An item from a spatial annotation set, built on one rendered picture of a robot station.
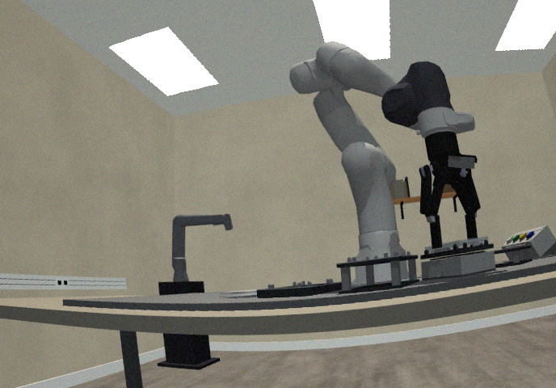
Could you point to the white operator button panel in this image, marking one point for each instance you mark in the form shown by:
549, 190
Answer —
541, 239

